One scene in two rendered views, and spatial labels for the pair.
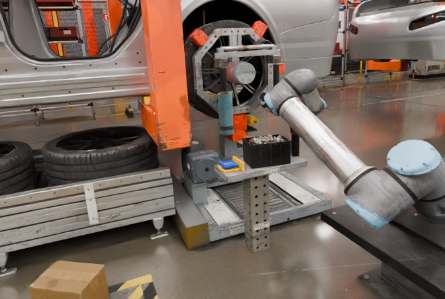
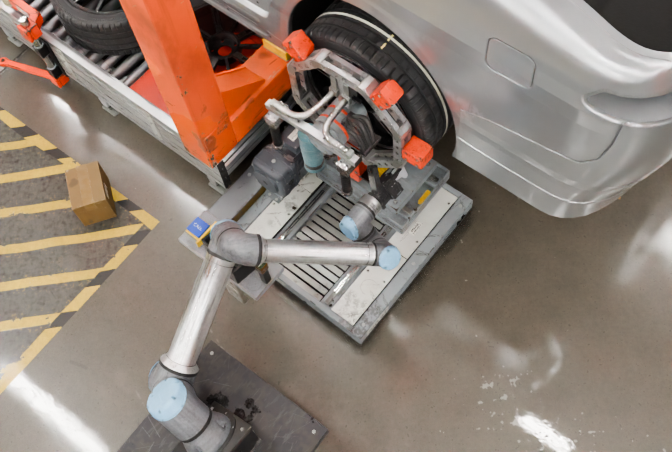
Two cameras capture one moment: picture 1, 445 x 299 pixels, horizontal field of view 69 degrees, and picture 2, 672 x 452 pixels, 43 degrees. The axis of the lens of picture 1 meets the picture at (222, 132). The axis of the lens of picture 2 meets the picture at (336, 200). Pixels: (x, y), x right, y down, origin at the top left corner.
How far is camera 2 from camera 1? 338 cm
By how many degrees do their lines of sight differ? 67
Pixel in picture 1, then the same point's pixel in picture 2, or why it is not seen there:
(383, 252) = not seen: hidden behind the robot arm
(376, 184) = (156, 378)
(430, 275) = (135, 439)
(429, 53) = not seen: outside the picture
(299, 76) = (223, 248)
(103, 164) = not seen: hidden behind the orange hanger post
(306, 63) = (509, 175)
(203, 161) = (260, 174)
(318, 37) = (542, 165)
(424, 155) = (154, 405)
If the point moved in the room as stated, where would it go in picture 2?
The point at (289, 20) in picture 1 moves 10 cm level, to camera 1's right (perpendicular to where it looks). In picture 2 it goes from (480, 106) to (498, 128)
